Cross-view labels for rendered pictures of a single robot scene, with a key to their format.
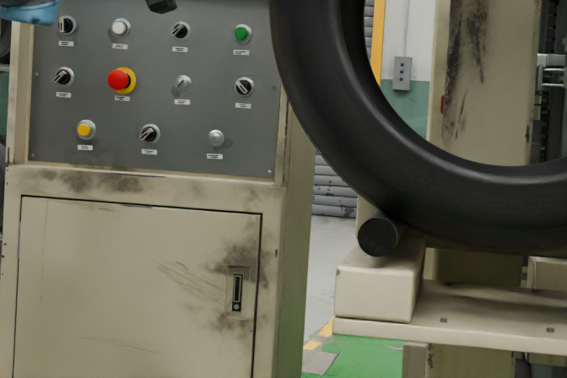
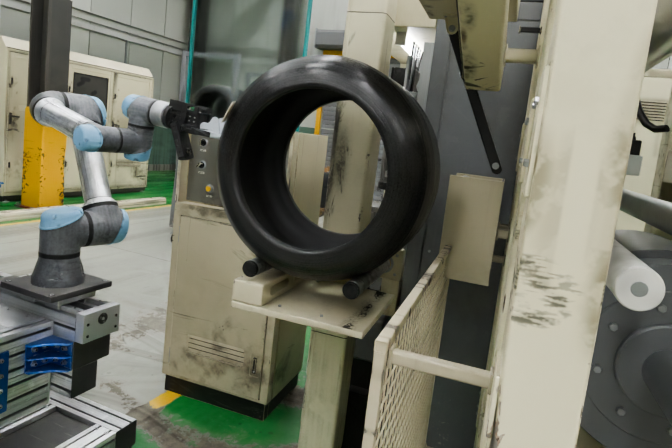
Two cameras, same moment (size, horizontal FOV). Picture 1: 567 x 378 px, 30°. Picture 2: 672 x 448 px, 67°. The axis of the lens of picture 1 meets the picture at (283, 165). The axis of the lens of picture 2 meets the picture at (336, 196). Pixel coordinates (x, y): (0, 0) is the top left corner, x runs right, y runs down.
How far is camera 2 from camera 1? 0.56 m
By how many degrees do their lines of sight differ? 9
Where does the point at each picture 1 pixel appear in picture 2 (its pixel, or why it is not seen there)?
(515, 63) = (356, 185)
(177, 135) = not seen: hidden behind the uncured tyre
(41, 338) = (186, 277)
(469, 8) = (337, 159)
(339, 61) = (234, 193)
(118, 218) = (218, 229)
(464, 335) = (281, 314)
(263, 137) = not seen: hidden behind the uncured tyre
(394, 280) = (255, 288)
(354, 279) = (240, 285)
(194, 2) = not seen: hidden behind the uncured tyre
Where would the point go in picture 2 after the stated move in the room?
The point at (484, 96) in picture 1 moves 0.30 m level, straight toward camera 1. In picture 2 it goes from (342, 198) to (305, 207)
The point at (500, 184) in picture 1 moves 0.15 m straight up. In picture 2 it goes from (294, 253) to (301, 193)
